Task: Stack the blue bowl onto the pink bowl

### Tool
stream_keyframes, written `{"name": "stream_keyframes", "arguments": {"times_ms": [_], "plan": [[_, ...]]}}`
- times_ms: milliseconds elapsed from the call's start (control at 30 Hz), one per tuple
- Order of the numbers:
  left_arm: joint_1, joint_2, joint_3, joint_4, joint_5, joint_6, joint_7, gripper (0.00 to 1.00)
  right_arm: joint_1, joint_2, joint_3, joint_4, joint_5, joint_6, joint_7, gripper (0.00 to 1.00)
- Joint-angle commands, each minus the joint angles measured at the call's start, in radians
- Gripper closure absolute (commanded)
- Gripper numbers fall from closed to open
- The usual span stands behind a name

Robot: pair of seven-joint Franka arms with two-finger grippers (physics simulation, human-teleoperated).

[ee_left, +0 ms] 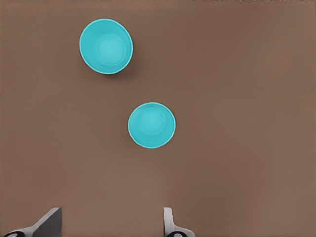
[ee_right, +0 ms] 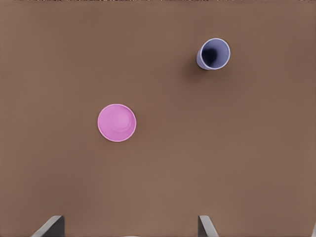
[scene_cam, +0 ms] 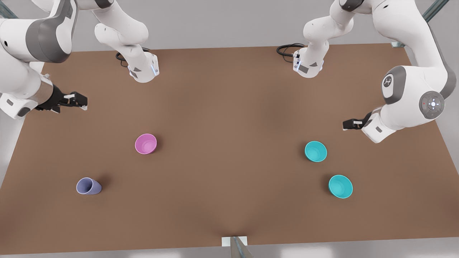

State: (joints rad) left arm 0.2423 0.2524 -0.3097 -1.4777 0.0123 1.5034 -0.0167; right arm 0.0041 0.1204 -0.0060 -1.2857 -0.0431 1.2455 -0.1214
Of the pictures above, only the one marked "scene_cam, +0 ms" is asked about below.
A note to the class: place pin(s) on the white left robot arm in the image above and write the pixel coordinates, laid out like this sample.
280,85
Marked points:
412,86

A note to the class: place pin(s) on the pink bowl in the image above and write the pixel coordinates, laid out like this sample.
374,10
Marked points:
145,144

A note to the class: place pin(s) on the teal blue bowl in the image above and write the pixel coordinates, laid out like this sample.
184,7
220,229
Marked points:
316,151
340,186

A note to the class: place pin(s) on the lavender purple cup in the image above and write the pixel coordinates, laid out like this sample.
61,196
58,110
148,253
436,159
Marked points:
88,186

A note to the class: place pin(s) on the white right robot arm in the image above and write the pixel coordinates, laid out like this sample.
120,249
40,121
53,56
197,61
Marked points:
43,36

